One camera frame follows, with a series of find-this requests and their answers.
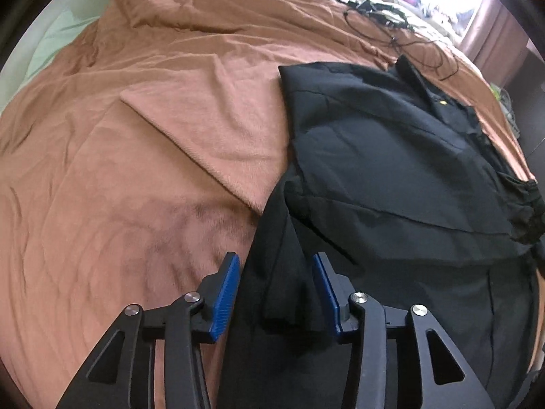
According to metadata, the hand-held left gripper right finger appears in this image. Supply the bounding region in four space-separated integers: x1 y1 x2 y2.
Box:
312 252 499 409

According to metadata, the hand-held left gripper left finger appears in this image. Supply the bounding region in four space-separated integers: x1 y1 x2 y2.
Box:
55 252 241 409

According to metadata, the black jacket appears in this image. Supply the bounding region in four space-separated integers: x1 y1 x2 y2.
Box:
221 55 545 409

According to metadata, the brown blanket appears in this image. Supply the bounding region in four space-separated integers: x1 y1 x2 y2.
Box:
0 0 537 409

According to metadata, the dark wooden cabinet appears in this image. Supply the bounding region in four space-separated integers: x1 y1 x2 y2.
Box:
513 38 545 158

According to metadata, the beige patterned sheet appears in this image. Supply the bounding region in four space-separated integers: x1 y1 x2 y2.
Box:
294 0 469 52

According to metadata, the pink-brown curtain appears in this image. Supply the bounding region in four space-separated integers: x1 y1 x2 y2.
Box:
462 0 531 86

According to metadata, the light green sheet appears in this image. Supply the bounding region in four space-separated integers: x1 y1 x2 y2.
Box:
0 0 115 111

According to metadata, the thin black cable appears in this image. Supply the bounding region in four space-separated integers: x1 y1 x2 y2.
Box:
343 0 461 81

